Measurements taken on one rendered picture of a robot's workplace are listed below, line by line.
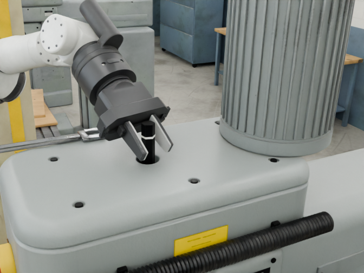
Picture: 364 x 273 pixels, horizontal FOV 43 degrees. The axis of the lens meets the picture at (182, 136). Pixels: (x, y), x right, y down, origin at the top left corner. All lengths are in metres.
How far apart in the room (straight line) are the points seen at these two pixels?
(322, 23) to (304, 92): 0.11
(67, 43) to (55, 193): 0.26
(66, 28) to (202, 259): 0.42
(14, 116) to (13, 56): 1.57
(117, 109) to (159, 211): 0.18
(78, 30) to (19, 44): 0.16
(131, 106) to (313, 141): 0.30
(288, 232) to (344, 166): 0.37
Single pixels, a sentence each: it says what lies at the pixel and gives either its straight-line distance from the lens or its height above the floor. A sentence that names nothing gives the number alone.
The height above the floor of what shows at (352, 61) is 0.86.
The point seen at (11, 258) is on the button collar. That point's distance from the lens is 0.74.
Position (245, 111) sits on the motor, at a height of 1.96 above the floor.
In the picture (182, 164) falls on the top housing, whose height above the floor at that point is 1.89.
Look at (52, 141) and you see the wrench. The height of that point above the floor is 1.90.
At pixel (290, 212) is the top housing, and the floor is 1.81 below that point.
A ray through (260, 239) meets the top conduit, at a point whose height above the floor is 1.80.
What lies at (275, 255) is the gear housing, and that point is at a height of 1.72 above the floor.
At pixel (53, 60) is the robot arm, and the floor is 2.00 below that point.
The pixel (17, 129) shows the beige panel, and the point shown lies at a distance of 2.53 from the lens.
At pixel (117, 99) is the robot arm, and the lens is 0.73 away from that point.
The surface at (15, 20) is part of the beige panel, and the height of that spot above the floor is 1.81.
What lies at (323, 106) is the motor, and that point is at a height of 1.97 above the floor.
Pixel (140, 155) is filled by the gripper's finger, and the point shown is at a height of 1.91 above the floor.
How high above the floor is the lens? 2.23
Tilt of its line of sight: 24 degrees down
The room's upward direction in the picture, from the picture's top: 2 degrees clockwise
